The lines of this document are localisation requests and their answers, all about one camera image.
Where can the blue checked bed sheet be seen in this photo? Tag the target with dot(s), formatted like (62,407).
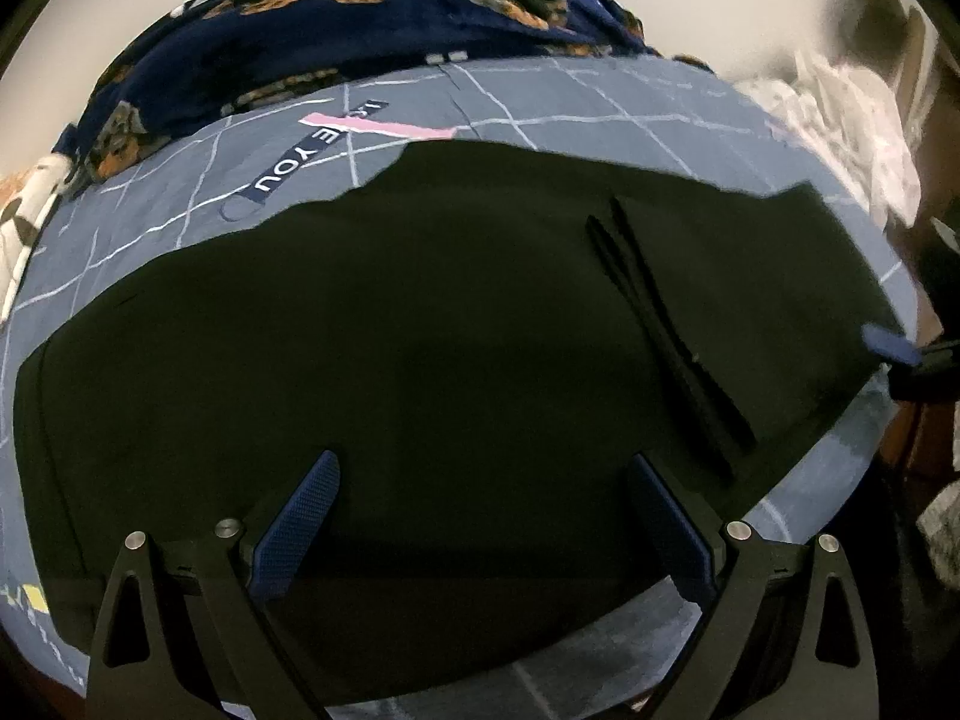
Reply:
(525,101)

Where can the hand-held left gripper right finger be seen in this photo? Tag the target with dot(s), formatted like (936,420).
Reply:
(667,521)

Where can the wooden bed frame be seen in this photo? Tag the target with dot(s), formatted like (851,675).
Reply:
(911,442)

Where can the white floral pillow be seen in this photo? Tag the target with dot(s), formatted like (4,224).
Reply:
(22,217)

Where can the grey speckled cloth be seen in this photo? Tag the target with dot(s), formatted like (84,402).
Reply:
(941,529)

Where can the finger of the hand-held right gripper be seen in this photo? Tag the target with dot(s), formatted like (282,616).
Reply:
(891,345)

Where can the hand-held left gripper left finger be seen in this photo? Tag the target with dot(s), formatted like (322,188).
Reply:
(296,521)

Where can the white dotted cloth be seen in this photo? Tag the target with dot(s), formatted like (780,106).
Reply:
(847,112)

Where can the black pants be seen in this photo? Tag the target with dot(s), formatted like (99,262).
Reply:
(450,330)

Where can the navy dog print blanket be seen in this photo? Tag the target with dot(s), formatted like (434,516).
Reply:
(262,37)

